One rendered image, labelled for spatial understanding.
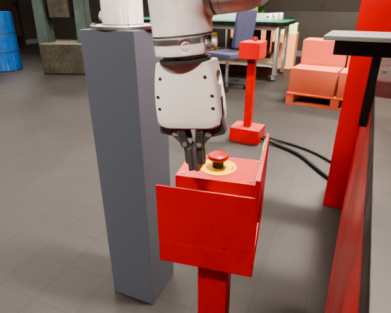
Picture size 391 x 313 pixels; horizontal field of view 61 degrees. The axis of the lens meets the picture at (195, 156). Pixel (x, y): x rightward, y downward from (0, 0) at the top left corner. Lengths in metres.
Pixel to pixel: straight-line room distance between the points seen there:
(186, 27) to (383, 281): 0.35
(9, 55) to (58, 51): 1.02
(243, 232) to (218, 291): 0.22
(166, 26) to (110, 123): 0.65
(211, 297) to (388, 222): 0.45
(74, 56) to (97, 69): 4.83
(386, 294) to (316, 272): 1.33
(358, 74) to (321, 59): 2.48
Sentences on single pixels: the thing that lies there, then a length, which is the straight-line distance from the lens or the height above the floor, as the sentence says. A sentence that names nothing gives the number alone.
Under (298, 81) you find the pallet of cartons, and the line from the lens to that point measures 4.02.
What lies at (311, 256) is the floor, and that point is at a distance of 1.70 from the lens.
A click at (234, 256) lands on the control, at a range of 0.56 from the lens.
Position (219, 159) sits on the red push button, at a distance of 0.62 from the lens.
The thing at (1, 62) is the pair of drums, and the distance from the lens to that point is 6.64.
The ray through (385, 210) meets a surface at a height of 0.88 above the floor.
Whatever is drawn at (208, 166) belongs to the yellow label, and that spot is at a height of 0.78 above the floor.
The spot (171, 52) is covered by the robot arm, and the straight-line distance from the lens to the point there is 0.46.
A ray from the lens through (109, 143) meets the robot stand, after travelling 1.10.
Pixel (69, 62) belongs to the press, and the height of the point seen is 0.20.
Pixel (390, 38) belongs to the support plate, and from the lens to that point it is 0.86.
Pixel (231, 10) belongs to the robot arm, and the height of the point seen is 1.06.
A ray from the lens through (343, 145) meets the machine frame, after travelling 1.92.
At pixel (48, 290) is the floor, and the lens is 1.59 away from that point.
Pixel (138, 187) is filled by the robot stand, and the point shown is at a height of 0.52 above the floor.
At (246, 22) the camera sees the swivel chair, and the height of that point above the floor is 0.85.
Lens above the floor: 1.07
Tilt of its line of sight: 25 degrees down
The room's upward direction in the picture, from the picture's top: straight up
